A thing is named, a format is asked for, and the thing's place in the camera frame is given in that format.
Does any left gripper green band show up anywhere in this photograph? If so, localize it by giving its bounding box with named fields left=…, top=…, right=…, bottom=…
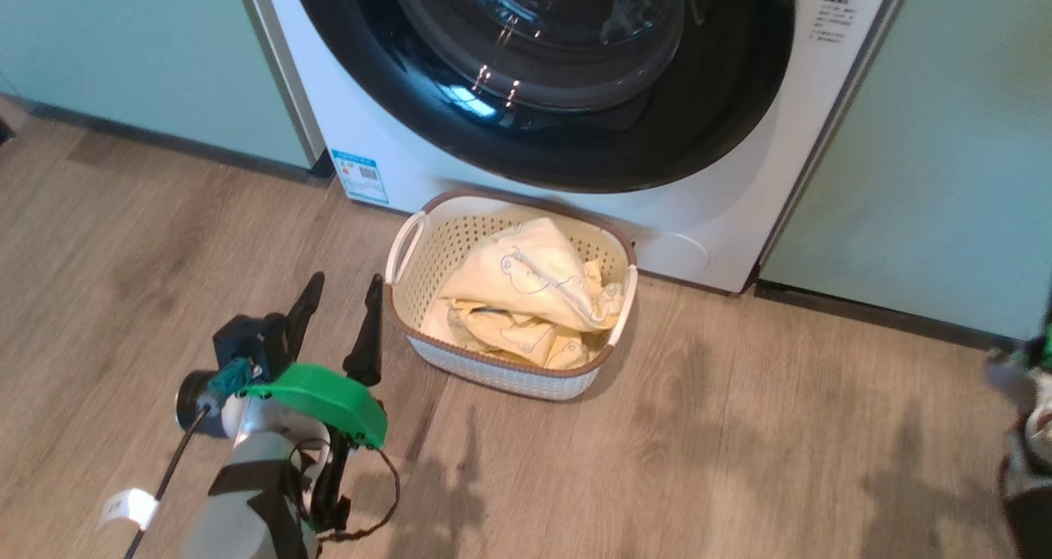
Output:
left=241, top=271, right=390, bottom=450

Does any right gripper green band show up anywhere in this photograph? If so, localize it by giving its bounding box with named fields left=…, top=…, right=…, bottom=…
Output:
left=986, top=329, right=1052, bottom=461

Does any pale yellow bear-print garment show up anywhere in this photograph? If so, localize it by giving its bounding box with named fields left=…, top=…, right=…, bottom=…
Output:
left=419, top=217, right=625, bottom=371

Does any black round glass washer door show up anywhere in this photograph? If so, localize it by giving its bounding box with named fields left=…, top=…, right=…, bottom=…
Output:
left=286, top=0, right=798, bottom=194

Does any cream and grey laundry basket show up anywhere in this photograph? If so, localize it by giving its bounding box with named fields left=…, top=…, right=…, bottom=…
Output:
left=385, top=187, right=639, bottom=402

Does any white front-load washing machine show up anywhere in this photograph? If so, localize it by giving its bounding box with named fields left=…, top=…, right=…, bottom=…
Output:
left=233, top=0, right=921, bottom=295

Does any blue energy label sticker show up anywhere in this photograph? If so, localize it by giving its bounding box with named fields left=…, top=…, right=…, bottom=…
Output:
left=330, top=149, right=390, bottom=206

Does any pale green cabinet panel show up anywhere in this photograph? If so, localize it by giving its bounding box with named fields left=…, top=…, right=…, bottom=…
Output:
left=760, top=0, right=1052, bottom=342
left=0, top=0, right=317, bottom=169

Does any printed text sticker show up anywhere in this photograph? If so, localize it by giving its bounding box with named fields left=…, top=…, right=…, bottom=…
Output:
left=810, top=0, right=856, bottom=44

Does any thin black looped gripper cable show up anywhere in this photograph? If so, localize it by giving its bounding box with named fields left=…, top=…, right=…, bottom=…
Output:
left=288, top=440, right=402, bottom=542

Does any thin black camera cable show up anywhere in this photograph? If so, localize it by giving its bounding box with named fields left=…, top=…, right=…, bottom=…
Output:
left=123, top=407, right=210, bottom=559

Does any white cable tag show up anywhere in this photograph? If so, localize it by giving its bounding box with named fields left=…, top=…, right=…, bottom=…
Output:
left=99, top=488, right=159, bottom=531

